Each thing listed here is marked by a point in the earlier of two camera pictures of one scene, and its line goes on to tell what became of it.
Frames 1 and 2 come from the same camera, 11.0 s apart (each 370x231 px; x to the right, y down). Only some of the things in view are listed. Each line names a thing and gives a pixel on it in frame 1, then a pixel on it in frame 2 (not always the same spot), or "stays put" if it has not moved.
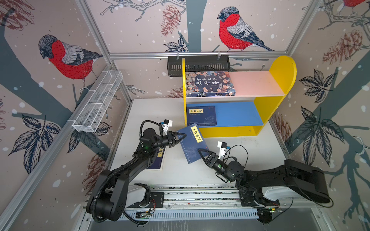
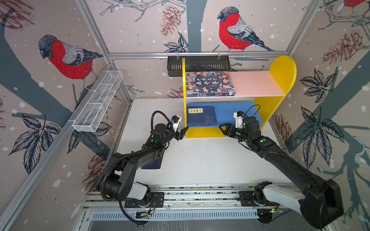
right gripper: x=213 y=156 -> x=228 y=128
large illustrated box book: x=209 y=83 stays put
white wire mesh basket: x=94 y=110 stays put
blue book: x=157 y=163 stays put
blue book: x=192 y=142 -> x=200 y=116
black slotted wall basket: x=197 y=63 stays put
